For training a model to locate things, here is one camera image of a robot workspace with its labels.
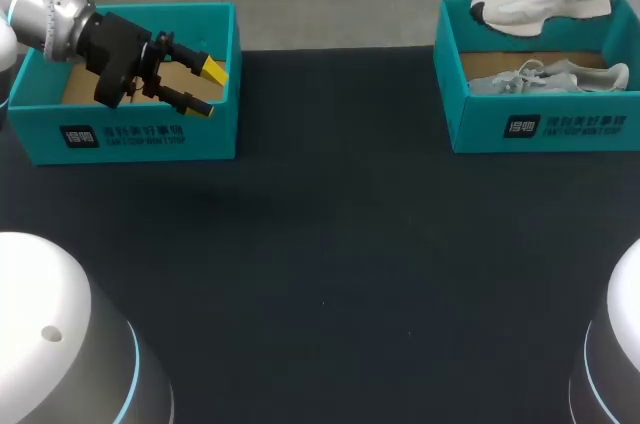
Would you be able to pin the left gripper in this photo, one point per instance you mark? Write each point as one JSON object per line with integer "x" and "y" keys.
{"x": 115, "y": 49}

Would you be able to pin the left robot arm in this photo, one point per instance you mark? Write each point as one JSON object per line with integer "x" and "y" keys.
{"x": 30, "y": 4}

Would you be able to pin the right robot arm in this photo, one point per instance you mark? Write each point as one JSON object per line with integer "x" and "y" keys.
{"x": 620, "y": 344}

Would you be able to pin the teal shoebox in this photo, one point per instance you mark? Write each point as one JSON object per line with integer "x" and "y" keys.
{"x": 480, "y": 129}
{"x": 150, "y": 144}

